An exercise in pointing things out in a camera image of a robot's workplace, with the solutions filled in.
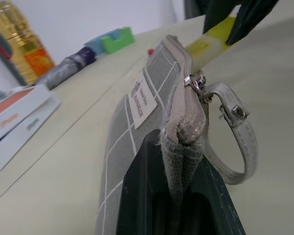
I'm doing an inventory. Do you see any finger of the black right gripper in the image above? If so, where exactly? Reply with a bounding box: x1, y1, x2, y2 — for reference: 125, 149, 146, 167
202, 0, 244, 35
226, 0, 280, 47

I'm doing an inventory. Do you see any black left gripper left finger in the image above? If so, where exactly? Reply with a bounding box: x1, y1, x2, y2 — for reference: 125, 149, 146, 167
119, 129, 177, 235

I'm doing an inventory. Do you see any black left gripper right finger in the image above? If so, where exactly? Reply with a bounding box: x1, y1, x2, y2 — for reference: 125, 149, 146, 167
186, 156, 247, 235

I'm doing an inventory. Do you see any yellow glue stick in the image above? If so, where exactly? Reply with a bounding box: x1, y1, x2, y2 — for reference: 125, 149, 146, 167
185, 9, 239, 72

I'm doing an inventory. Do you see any grey grid fabric zip pouch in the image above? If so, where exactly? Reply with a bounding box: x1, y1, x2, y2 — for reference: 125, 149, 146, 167
95, 34, 258, 235

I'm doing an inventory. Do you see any green plastic block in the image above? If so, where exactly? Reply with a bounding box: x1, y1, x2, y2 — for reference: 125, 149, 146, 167
100, 26, 135, 55

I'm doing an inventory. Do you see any blue plastic block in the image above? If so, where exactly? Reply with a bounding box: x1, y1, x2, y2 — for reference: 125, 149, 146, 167
84, 28, 121, 56

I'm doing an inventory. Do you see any white box with dark print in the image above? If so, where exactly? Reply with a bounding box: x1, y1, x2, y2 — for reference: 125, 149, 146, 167
0, 95, 63, 175

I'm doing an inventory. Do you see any grey purple folded umbrella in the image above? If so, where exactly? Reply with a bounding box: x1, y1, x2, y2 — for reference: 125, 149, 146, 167
37, 46, 98, 90

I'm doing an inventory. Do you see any white box with orange top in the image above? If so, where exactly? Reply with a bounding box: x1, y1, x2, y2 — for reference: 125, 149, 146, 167
0, 84, 52, 148

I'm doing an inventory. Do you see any yellow cooking oil bottle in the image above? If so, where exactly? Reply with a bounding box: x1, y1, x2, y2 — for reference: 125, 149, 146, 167
0, 0, 56, 86

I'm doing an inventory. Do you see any dark grey and red object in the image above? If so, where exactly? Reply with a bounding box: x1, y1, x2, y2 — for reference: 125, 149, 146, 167
0, 25, 25, 86

